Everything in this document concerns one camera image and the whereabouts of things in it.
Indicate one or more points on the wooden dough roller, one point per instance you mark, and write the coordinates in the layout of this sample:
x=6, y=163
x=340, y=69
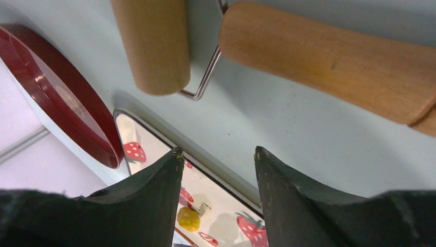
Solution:
x=392, y=79

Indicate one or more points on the yellow dough piece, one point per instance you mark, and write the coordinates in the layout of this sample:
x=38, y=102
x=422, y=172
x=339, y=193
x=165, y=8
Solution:
x=188, y=219

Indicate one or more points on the white strawberry rectangular tray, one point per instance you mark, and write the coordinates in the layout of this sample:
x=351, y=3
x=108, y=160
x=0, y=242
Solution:
x=224, y=218

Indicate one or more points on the red round tray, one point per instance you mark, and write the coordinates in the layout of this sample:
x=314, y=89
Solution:
x=59, y=89

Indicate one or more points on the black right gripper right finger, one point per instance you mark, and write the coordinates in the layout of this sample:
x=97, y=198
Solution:
x=300, y=211

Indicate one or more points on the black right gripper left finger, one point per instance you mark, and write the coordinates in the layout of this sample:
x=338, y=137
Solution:
x=137, y=211

